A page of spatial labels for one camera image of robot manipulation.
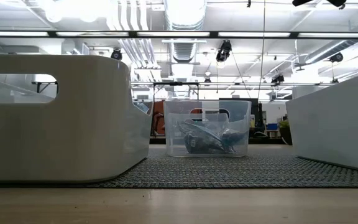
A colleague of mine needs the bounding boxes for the dark blue Chewy granola bar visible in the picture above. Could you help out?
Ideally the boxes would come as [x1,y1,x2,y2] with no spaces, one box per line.
[183,129,227,154]
[221,127,247,152]

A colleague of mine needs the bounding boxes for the orange room partition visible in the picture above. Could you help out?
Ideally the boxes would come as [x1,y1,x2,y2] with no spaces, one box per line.
[153,100,167,135]

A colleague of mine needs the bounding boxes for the dark woven placemat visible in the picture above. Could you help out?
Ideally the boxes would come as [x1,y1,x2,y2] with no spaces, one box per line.
[0,144,358,189]

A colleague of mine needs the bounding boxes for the light blue granola bar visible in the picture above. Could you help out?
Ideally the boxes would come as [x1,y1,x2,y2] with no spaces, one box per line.
[177,119,229,147]

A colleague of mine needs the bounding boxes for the linear pendant ceiling light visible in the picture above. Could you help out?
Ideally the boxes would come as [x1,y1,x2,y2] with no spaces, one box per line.
[0,30,358,39]

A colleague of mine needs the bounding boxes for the black background cabinet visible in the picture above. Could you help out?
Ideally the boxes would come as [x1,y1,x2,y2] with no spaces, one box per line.
[218,97,262,138]

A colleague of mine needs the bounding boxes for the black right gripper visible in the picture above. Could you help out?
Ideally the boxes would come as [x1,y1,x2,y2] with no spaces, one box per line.
[326,0,347,8]

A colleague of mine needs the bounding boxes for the white plastic bin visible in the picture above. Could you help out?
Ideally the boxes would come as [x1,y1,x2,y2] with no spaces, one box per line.
[285,68,358,174]

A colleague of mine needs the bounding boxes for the silver ceiling air duct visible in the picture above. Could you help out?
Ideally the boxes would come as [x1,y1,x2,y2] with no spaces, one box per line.
[163,0,209,63]

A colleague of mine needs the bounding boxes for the clear plastic bin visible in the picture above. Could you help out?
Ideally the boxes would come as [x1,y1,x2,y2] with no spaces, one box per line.
[162,99,252,158]

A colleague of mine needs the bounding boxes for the frosted translucent plastic bin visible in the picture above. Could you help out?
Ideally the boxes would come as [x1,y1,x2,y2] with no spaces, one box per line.
[0,54,154,183]

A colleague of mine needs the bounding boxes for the blue red-ended granola bar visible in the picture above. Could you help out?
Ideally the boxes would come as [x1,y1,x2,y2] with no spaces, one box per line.
[134,101,150,114]

